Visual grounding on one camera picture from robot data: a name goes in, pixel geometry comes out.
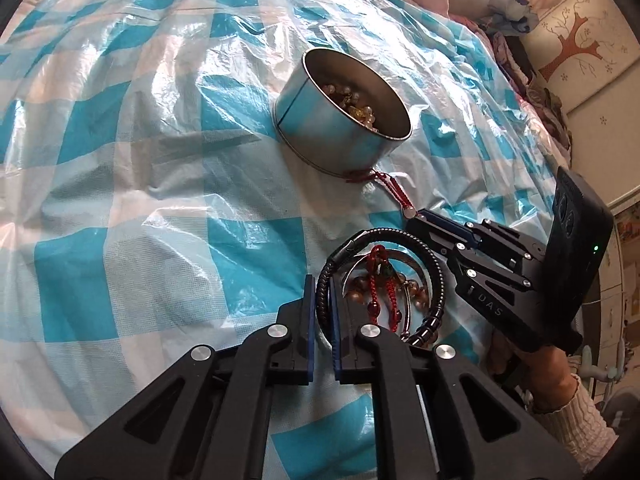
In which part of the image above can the brown bead bracelet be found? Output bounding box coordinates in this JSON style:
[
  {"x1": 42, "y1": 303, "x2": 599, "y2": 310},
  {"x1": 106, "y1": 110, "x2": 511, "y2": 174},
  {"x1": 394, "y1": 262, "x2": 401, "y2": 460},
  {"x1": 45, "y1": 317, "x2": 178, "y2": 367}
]
[
  {"x1": 344, "y1": 249, "x2": 427, "y2": 332},
  {"x1": 349, "y1": 274, "x2": 437, "y2": 313}
]

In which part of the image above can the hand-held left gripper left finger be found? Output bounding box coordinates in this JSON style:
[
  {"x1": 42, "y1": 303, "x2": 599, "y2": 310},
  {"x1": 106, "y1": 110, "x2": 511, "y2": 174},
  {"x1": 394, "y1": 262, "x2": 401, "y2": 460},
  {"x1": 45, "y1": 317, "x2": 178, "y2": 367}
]
[{"x1": 55, "y1": 275, "x2": 317, "y2": 480}]

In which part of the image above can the pile of bead jewelry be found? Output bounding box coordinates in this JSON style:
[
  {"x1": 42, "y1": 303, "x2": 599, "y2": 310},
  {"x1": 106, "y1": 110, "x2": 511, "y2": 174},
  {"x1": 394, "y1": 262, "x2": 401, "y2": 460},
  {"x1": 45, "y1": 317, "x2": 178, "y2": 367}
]
[{"x1": 320, "y1": 81, "x2": 387, "y2": 135}]

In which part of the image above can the pile of dark clothes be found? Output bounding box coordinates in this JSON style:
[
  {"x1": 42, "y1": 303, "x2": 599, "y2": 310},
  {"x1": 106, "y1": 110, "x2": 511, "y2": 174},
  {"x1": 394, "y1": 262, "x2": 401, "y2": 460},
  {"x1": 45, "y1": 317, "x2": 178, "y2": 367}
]
[{"x1": 489, "y1": 29, "x2": 574, "y2": 152}]

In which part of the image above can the black braided bracelet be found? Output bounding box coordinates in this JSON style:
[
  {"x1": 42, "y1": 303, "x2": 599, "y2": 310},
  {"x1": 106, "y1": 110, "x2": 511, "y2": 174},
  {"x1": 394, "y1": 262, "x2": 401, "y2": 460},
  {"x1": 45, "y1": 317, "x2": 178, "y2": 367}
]
[{"x1": 316, "y1": 228, "x2": 447, "y2": 347}]

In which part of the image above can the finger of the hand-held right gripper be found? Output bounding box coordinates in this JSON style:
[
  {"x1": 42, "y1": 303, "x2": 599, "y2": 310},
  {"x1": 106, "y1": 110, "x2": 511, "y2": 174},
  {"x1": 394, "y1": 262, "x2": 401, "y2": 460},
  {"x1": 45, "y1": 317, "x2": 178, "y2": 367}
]
[
  {"x1": 406, "y1": 208, "x2": 548, "y2": 262},
  {"x1": 406, "y1": 222, "x2": 540, "y2": 295}
]

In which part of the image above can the wardrobe with tree print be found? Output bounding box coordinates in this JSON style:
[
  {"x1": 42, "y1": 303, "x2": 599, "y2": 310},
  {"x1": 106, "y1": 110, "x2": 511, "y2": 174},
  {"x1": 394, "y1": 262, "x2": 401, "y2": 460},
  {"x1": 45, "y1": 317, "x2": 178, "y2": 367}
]
[{"x1": 520, "y1": 0, "x2": 640, "y2": 113}]

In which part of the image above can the red cord beaded bracelet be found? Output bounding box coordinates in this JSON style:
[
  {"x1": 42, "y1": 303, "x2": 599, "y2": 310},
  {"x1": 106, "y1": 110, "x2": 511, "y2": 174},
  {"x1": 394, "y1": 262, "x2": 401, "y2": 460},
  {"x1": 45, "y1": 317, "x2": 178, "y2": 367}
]
[{"x1": 366, "y1": 245, "x2": 404, "y2": 334}]

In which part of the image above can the blue white checkered plastic sheet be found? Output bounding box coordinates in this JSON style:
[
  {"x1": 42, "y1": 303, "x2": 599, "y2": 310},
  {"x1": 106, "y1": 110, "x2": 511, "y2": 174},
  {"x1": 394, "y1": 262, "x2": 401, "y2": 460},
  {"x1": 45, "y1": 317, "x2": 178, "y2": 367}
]
[{"x1": 0, "y1": 0, "x2": 576, "y2": 480}]

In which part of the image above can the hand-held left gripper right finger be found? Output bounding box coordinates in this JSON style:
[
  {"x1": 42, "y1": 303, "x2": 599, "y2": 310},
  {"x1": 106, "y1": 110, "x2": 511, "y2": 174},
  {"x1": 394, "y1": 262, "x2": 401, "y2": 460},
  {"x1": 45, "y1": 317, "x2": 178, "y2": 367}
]
[{"x1": 327, "y1": 280, "x2": 584, "y2": 480}]

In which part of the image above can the white drawer cabinet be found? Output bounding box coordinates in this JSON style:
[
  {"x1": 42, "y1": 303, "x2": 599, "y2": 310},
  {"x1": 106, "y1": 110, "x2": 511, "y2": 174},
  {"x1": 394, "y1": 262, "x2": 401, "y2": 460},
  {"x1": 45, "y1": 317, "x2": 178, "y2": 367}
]
[{"x1": 597, "y1": 200, "x2": 640, "y2": 361}]

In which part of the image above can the pale green plastic frame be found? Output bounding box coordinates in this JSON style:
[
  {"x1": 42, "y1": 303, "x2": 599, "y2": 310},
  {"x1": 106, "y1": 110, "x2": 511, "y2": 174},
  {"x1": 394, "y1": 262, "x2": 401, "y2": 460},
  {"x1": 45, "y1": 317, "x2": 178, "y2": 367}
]
[{"x1": 575, "y1": 342, "x2": 632, "y2": 431}]

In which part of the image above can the person's right forearm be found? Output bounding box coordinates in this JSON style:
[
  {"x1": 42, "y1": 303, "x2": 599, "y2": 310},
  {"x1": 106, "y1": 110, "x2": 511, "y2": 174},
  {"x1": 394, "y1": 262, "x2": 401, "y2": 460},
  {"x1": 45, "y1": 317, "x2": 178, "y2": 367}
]
[{"x1": 531, "y1": 374, "x2": 622, "y2": 473}]

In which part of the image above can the red tassel cord pendant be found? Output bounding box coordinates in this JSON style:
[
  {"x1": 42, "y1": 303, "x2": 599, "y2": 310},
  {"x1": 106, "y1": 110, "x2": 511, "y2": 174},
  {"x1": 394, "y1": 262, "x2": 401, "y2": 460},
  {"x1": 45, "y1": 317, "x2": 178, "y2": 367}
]
[{"x1": 345, "y1": 168, "x2": 417, "y2": 220}]

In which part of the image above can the round metal tin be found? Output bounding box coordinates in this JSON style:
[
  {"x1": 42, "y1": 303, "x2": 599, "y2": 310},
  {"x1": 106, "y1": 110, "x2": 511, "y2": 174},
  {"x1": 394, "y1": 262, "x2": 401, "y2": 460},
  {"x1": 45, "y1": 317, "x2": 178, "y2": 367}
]
[{"x1": 274, "y1": 49, "x2": 413, "y2": 179}]

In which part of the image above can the person's right hand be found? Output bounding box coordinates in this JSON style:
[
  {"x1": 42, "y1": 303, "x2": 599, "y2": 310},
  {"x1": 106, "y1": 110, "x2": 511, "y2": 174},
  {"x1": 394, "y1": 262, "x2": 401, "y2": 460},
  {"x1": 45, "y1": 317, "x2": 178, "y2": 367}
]
[{"x1": 487, "y1": 332, "x2": 581, "y2": 413}]

